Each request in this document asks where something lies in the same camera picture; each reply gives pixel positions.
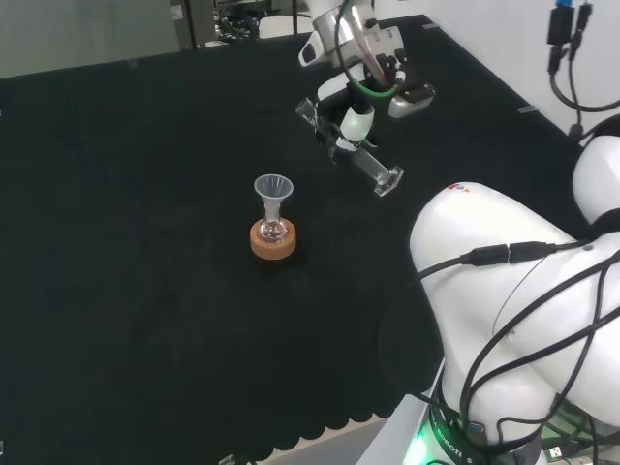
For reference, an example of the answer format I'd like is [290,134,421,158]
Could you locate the black wall adapter with cables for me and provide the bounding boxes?
[545,0,620,142]

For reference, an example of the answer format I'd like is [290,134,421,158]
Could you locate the round-bottom glass flask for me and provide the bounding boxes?
[259,212,290,244]

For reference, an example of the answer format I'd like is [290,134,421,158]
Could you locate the black cable with inline connector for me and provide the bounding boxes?
[415,240,620,287]

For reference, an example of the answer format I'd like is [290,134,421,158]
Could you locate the cork ring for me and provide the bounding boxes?
[249,218,298,262]

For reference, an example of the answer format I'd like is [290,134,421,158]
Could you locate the black bench cloth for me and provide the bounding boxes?
[0,14,590,465]

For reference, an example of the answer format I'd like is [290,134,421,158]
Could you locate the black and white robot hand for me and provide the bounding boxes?
[314,26,437,167]

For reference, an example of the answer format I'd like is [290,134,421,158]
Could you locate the clear plastic funnel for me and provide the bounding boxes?
[253,174,295,220]

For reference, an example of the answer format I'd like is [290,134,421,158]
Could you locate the green cable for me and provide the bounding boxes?
[337,0,406,102]

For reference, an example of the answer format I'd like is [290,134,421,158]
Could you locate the white wrist camera shell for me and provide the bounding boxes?
[296,29,325,70]

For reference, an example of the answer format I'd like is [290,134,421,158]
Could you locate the clear glass graduated cylinder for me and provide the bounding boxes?
[294,96,406,198]

